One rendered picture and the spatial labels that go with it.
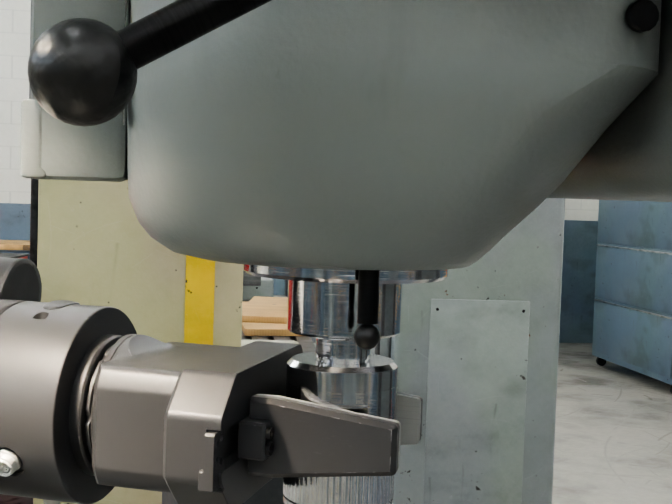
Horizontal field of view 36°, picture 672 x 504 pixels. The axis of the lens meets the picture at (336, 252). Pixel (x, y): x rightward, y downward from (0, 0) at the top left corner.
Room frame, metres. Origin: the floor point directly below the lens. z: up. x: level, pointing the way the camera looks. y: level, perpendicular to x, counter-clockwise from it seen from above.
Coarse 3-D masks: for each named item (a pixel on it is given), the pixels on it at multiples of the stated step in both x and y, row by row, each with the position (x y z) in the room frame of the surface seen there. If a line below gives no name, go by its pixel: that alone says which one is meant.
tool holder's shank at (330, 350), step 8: (320, 344) 0.42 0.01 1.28; (328, 344) 0.42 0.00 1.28; (336, 344) 0.42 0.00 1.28; (344, 344) 0.42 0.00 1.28; (352, 344) 0.42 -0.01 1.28; (320, 352) 0.42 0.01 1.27; (328, 352) 0.42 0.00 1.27; (336, 352) 0.42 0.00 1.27; (344, 352) 0.42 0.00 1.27; (352, 352) 0.42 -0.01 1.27; (360, 352) 0.42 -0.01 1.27; (368, 352) 0.42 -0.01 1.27; (328, 360) 0.42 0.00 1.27; (336, 360) 0.42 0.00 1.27; (344, 360) 0.42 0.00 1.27; (352, 360) 0.42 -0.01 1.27; (360, 360) 0.42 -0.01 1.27
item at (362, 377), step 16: (288, 368) 0.42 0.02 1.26; (304, 368) 0.41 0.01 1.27; (320, 368) 0.41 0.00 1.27; (336, 368) 0.41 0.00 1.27; (352, 368) 0.41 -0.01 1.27; (368, 368) 0.41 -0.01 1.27; (384, 368) 0.41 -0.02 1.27; (304, 384) 0.41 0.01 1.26; (320, 384) 0.41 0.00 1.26; (336, 384) 0.40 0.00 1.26; (352, 384) 0.40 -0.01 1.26; (368, 384) 0.41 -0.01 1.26; (384, 384) 0.41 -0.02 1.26
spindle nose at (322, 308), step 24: (288, 288) 0.42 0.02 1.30; (312, 288) 0.41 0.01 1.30; (336, 288) 0.40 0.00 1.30; (384, 288) 0.41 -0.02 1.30; (288, 312) 0.42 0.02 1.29; (312, 312) 0.41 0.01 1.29; (336, 312) 0.40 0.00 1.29; (384, 312) 0.41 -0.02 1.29; (312, 336) 0.41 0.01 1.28; (336, 336) 0.40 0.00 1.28; (384, 336) 0.41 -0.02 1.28
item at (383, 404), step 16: (288, 384) 0.42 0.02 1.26; (304, 400) 0.41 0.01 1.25; (320, 400) 0.41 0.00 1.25; (336, 400) 0.40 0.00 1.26; (352, 400) 0.40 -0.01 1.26; (368, 400) 0.41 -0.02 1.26; (384, 400) 0.41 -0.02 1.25; (384, 416) 0.41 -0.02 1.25; (288, 480) 0.42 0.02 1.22; (304, 480) 0.41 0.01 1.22; (320, 480) 0.41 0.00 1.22; (336, 480) 0.40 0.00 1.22; (352, 480) 0.41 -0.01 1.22; (368, 480) 0.41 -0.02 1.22; (384, 480) 0.41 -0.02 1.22; (288, 496) 0.42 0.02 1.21; (304, 496) 0.41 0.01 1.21; (320, 496) 0.41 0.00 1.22; (336, 496) 0.40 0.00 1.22; (352, 496) 0.41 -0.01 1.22; (368, 496) 0.41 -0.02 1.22; (384, 496) 0.41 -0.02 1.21
